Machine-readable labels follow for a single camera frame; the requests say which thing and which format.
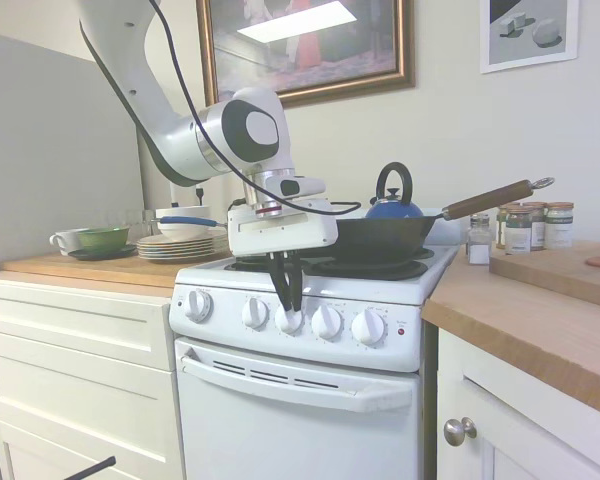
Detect white electric stove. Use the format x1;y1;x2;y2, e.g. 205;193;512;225
168;207;464;480

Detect grey partition panel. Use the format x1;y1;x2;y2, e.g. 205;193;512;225
0;29;145;276

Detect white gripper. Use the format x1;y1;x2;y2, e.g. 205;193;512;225
228;197;340;314

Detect black wok wooden handle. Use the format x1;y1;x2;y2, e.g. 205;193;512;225
329;177;556;266

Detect spice jar white label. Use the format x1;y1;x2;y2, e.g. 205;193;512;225
544;201;576;250

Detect white cup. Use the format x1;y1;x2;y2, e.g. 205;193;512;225
48;228;89;252

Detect white drawer cabinet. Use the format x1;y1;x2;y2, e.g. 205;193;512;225
0;272;186;480

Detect glass salt shaker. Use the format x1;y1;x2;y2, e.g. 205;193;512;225
465;213;492;265

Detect white burner knob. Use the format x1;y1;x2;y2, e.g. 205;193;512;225
274;302;305;335
241;297;270;331
350;308;386;346
311;304;343;343

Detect spice jar orange lid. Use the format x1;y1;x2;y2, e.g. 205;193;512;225
495;202;521;250
522;201;548;251

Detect white oven door handle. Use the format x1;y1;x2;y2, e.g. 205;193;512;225
179;348;414;414

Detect green bowl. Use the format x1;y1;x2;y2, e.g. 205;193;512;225
76;226;131;251

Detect dark saucer plate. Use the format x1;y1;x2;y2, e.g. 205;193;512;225
67;243;139;262

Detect grey still life poster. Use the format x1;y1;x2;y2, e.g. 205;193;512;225
479;0;580;75

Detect white cabinet with door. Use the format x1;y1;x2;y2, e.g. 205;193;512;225
432;327;600;480

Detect spice jar dark contents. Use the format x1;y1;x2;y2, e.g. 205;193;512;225
504;205;533;255

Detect gold framed painting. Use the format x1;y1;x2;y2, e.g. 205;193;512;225
195;0;416;109

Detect wooden board under dishes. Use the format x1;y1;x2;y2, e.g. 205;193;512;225
0;248;234;290

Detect clear drinking glass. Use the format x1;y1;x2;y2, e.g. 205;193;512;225
127;209;156;239

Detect silver round cabinet knob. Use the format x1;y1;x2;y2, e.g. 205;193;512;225
443;416;479;448

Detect thick wooden cutting board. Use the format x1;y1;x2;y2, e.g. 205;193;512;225
488;239;600;311

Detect large black coil burner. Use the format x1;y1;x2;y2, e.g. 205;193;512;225
302;257;430;281

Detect black rod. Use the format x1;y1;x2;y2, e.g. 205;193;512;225
54;455;117;480

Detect blue kettle black handle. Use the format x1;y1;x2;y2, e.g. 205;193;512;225
364;161;426;221

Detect white ceramic bowl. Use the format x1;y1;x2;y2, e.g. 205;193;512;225
155;204;212;220
157;223;216;241

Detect white oven temperature knob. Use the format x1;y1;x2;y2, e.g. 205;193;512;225
183;288;214;323

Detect white dinner plate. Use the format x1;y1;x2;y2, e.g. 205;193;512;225
137;241;231;252
137;234;230;247
137;246;231;257

